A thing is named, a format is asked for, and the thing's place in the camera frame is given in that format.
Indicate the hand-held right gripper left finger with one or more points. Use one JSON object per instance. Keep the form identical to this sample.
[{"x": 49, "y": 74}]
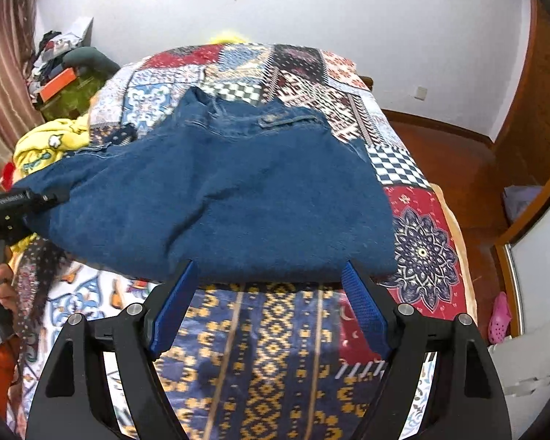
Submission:
[{"x": 174, "y": 311}]

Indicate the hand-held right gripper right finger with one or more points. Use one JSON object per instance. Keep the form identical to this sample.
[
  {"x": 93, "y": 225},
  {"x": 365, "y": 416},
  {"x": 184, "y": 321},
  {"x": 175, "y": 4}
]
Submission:
[{"x": 364, "y": 311}]

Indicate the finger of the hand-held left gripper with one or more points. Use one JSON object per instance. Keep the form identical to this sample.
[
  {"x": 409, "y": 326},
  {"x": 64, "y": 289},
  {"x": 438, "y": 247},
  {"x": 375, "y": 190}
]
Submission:
[{"x": 55, "y": 198}]

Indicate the blue denim jacket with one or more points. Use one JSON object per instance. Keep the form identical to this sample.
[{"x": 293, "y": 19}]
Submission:
[{"x": 233, "y": 201}]

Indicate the red cloth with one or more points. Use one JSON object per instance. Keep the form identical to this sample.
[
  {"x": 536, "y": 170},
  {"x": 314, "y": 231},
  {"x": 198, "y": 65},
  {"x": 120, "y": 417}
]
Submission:
[{"x": 7, "y": 175}]

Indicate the yellow cartoon blanket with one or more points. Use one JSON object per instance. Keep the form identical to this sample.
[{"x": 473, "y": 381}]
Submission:
[{"x": 50, "y": 144}]

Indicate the dark dotted cloth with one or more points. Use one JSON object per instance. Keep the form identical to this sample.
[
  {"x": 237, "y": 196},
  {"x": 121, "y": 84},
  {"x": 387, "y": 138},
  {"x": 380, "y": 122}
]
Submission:
[{"x": 32, "y": 261}]

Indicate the patchwork bedspread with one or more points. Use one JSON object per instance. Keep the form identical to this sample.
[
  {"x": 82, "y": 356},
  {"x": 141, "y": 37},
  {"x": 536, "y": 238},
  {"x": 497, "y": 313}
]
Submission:
[{"x": 266, "y": 353}]

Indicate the orange box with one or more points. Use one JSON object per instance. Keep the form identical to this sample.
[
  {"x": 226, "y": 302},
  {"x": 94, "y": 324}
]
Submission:
[{"x": 57, "y": 83}]

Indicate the brown striped curtain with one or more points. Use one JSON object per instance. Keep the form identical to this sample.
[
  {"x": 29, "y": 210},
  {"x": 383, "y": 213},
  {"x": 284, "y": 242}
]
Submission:
[{"x": 4, "y": 78}]

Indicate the pink slipper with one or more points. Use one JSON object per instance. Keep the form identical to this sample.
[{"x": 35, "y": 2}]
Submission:
[{"x": 499, "y": 317}]

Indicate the pile of clutter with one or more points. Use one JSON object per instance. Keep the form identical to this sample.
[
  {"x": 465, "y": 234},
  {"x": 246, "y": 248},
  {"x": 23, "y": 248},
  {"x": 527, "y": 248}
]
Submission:
[{"x": 57, "y": 48}]

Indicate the white plastic object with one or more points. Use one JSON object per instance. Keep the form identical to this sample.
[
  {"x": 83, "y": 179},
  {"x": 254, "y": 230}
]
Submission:
[{"x": 525, "y": 371}]

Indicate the white wardrobe sliding door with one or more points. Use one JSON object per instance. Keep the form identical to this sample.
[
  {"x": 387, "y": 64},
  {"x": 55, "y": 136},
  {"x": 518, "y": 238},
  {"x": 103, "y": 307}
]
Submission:
[{"x": 545, "y": 256}]

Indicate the grey cloth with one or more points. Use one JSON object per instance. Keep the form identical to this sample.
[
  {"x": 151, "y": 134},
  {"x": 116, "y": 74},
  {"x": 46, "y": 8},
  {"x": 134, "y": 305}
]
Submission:
[{"x": 522, "y": 201}]

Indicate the yellow plush toy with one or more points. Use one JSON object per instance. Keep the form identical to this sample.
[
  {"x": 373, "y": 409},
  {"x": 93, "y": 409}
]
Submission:
[{"x": 227, "y": 35}]

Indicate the white wall socket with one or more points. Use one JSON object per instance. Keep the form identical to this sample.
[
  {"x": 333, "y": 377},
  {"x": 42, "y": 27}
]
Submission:
[{"x": 420, "y": 93}]

